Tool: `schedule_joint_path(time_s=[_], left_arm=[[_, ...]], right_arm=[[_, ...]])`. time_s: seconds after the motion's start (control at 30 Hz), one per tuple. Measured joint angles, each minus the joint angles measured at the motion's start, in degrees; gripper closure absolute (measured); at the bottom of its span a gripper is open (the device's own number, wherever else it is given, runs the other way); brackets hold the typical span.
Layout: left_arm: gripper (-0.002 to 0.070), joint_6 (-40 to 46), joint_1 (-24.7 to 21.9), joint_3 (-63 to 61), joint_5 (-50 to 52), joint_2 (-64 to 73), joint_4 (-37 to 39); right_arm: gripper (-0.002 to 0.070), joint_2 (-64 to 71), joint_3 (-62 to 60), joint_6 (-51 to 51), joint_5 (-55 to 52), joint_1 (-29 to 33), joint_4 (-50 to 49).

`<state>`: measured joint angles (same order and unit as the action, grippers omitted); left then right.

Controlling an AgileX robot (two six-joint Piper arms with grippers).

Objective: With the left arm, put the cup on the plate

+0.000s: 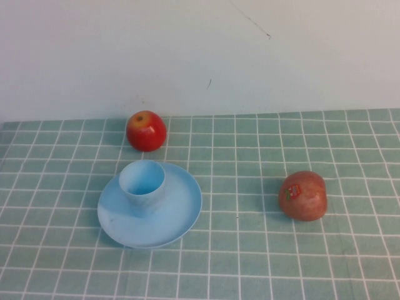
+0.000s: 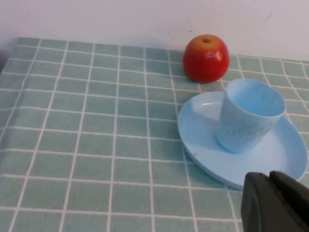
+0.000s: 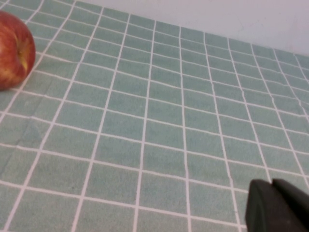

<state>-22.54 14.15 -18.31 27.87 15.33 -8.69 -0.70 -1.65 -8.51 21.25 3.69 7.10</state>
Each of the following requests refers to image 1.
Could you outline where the light blue plastic cup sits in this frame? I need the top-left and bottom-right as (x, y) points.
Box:
(118, 159), (166, 218)

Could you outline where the light blue round plate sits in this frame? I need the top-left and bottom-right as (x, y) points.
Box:
(97, 161), (203, 249)

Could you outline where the shiny red yellow-topped apple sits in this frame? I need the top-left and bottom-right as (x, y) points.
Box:
(126, 110), (168, 153)

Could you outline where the pale red apple with sticker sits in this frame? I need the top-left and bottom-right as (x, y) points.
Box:
(278, 170), (329, 222)

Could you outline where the green white-checked tablecloth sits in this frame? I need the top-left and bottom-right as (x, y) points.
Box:
(0, 107), (400, 300)

